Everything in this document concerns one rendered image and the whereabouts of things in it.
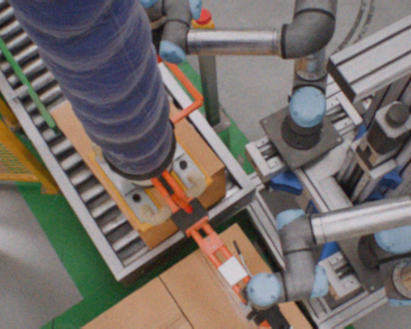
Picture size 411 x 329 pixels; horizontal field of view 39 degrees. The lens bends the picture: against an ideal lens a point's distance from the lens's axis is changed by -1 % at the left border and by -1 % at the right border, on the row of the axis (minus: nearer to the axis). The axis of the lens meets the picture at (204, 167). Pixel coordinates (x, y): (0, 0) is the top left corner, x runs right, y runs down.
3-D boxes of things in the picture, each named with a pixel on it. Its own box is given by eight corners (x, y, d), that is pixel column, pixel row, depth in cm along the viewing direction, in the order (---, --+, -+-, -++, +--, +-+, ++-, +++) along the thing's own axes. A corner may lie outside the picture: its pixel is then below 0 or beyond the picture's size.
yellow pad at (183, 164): (132, 125, 206) (130, 120, 202) (156, 110, 208) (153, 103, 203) (189, 200, 196) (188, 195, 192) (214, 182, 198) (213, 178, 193)
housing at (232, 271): (216, 271, 178) (216, 269, 174) (234, 258, 179) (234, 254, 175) (230, 289, 176) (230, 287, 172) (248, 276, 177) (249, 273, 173)
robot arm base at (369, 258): (386, 218, 198) (393, 211, 189) (412, 257, 194) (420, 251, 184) (348, 240, 197) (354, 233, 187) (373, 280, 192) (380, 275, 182)
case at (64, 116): (76, 149, 266) (49, 113, 229) (146, 99, 273) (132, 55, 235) (152, 252, 249) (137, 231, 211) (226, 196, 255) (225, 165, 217)
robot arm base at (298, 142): (308, 104, 214) (311, 92, 205) (330, 137, 209) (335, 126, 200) (272, 123, 212) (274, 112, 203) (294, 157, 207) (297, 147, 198)
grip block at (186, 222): (170, 218, 184) (168, 212, 179) (195, 199, 186) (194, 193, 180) (185, 238, 182) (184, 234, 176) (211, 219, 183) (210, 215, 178)
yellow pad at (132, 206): (88, 157, 203) (84, 151, 199) (111, 140, 205) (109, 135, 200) (143, 233, 193) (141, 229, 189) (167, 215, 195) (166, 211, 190)
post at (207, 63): (204, 121, 327) (191, 19, 233) (214, 113, 328) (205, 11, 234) (211, 129, 325) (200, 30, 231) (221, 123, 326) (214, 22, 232)
